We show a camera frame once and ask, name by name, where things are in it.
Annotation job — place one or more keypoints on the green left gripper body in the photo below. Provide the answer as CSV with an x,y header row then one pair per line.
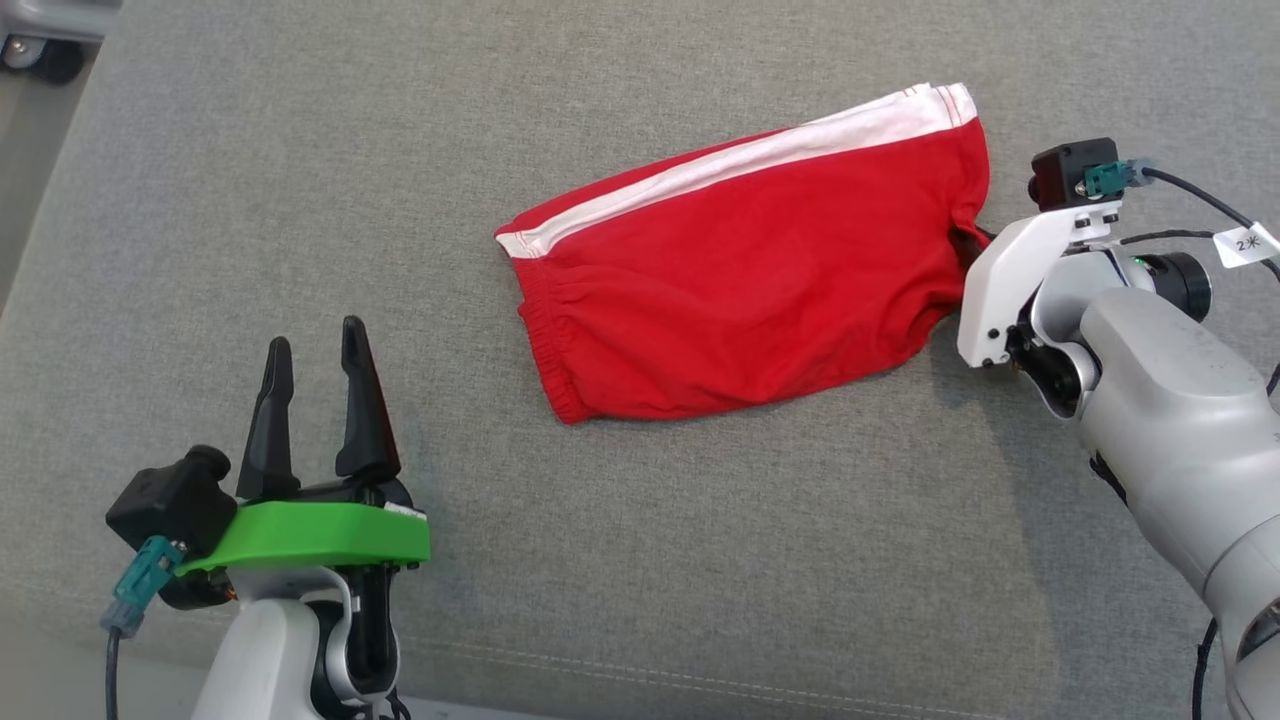
x,y
320,535

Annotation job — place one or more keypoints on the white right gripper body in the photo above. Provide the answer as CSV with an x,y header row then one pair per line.
x,y
1000,290

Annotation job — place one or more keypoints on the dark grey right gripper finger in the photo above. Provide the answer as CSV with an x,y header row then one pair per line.
x,y
972,245

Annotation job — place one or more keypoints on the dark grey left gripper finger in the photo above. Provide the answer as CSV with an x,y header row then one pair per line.
x,y
272,440
368,420

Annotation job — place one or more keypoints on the red shorts with white stripes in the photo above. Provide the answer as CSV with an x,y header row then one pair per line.
x,y
750,290

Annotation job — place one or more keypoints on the black cart caster wheel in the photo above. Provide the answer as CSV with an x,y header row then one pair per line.
x,y
45,60

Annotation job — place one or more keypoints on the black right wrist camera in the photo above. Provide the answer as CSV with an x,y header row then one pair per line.
x,y
1065,175

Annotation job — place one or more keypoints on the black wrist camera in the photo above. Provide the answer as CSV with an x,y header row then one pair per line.
x,y
170,505
1065,175

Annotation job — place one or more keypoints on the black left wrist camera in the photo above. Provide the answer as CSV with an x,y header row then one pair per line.
x,y
170,505

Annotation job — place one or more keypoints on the grey metal cart frame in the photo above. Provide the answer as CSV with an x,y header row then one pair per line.
x,y
60,15

